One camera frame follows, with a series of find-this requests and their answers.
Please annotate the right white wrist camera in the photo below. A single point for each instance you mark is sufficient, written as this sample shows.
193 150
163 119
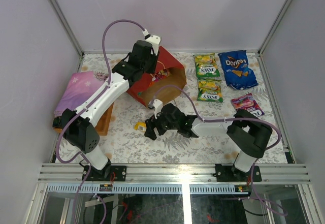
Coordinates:
156 105

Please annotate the orange wooden tray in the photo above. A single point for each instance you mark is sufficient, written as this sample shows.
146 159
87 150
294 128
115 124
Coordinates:
101 127

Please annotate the green candy bag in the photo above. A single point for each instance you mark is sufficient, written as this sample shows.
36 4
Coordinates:
206 66

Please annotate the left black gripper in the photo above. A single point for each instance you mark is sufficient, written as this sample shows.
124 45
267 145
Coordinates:
151 63

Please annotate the floral table cloth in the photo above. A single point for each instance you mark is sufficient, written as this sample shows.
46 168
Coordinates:
124 144

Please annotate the purple snack packet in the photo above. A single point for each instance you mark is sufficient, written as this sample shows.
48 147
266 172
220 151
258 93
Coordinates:
248 103

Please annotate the blue chips bag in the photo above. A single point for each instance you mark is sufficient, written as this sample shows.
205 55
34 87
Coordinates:
236 70

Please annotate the aluminium front rail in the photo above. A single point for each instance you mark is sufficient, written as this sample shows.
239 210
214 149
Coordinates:
143 178

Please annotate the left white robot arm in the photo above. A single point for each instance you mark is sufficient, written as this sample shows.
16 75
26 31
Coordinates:
79 124

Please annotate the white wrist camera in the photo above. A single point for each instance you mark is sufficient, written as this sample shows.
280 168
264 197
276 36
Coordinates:
154 40
156 105

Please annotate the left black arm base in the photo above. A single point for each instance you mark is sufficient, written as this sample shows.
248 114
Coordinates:
108 173

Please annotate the red paper bag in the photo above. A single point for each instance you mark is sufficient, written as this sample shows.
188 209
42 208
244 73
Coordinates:
169 72

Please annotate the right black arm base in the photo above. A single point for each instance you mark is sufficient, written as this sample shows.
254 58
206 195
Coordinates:
228 173

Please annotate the green yellow snack packet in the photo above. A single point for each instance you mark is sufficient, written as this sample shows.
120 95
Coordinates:
209 90

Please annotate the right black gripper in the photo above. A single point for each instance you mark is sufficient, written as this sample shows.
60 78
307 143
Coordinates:
152 124

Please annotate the yellow small snack bar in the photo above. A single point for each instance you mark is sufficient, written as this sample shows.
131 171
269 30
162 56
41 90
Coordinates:
141 126

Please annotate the purple frozen gift bag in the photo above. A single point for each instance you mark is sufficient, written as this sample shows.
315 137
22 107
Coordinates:
80 88

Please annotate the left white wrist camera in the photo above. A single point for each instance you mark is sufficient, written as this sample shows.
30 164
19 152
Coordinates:
154 40

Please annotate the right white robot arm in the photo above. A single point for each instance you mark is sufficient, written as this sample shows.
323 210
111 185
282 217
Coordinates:
248 132

